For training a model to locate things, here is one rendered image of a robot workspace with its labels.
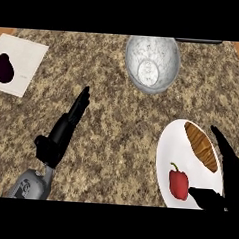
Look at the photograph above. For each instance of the grey marbled bowl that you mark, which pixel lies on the grey marbled bowl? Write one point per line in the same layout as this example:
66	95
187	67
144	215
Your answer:
151	64

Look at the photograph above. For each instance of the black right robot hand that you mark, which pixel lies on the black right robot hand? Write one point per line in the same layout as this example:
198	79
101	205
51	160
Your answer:
233	178

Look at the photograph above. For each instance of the red bell pepper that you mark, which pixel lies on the red bell pepper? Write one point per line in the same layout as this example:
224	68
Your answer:
179	184

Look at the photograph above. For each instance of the white plate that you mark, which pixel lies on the white plate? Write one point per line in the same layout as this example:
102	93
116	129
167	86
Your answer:
189	156

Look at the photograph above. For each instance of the brown bread loaf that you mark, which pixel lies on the brown bread loaf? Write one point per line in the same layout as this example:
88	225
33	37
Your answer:
201	147

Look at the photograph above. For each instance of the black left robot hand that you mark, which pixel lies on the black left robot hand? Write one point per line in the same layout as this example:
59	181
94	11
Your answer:
62	131

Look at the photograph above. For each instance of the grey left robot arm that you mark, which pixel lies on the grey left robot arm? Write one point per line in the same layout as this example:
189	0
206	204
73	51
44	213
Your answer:
30	185

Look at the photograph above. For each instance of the dark purple eggplant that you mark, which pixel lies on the dark purple eggplant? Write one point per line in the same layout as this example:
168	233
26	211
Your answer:
4	68

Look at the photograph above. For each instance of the white square placemat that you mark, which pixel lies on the white square placemat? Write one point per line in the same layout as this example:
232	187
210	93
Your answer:
23	64

